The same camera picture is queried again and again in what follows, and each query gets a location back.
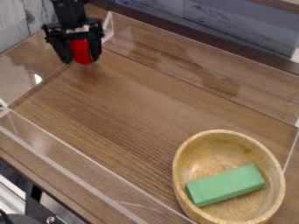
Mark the clear acrylic enclosure wall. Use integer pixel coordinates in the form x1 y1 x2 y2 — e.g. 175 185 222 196
0 16 299 224

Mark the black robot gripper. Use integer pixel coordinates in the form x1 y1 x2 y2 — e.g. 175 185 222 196
42 0 104 64

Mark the red plush strawberry toy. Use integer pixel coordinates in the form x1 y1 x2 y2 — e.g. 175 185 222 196
70 39 92 65

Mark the green rectangular block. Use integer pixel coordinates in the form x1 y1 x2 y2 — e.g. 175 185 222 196
184 164 266 207

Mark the clear acrylic corner bracket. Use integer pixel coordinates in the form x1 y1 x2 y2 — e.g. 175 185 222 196
102 11 115 43

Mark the black table clamp stand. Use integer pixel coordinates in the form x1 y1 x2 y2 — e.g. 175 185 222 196
0 185 67 224

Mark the oval wooden bowl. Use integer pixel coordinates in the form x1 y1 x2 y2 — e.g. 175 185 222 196
172 129 286 224

